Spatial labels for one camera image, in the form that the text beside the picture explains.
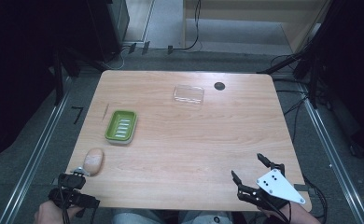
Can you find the green soap dish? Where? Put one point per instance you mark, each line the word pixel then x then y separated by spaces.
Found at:
pixel 121 126

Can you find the person's right hand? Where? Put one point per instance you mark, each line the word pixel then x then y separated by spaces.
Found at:
pixel 275 214

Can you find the black round table grommet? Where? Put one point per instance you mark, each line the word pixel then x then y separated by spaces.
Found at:
pixel 219 86

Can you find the black metal stand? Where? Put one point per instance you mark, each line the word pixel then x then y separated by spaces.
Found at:
pixel 63 68
pixel 307 59

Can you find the metal floor rail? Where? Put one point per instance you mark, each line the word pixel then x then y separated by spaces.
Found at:
pixel 35 158
pixel 332 155

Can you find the black power plug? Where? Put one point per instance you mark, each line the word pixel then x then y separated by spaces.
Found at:
pixel 170 49
pixel 132 48
pixel 145 47

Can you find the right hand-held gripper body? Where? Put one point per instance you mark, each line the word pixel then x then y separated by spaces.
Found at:
pixel 276 186

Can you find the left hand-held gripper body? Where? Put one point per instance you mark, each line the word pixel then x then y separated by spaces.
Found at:
pixel 74 199

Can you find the clear plastic lid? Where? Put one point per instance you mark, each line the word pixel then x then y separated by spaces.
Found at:
pixel 188 94

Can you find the light wooden shelf unit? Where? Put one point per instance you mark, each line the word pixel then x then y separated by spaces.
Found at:
pixel 248 18

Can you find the black cabinet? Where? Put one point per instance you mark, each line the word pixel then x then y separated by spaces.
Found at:
pixel 108 28

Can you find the person's left hand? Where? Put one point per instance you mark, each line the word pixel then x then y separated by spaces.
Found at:
pixel 48 214

